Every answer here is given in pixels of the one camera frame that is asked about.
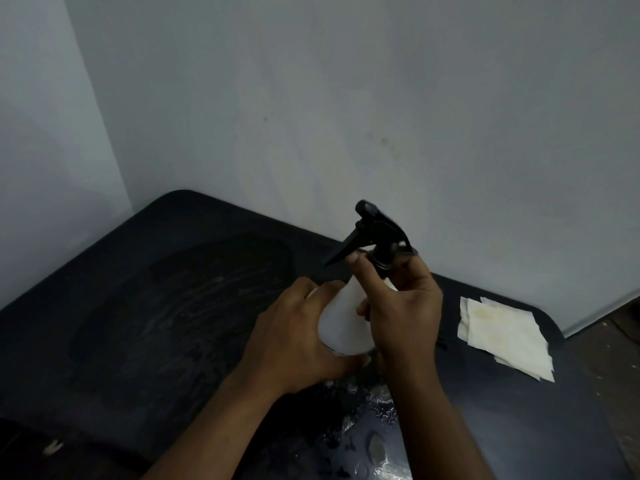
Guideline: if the person's right hand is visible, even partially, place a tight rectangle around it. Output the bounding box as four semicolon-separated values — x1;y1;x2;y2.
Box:
348;252;445;375

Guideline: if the person's left hand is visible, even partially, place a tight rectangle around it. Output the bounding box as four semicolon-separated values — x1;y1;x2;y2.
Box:
235;276;373;395

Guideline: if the white paper wipe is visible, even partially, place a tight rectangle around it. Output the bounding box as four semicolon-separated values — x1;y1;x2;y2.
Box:
457;296;556;383

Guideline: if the white plastic spray bottle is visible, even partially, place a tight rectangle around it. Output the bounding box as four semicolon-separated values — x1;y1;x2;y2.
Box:
305;274;401;358

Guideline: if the person's left forearm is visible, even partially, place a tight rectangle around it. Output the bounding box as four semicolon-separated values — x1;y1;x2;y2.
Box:
142;367;291;480

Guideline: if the person's right forearm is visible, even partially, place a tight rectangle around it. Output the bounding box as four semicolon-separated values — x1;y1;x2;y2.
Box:
379;362;499;480

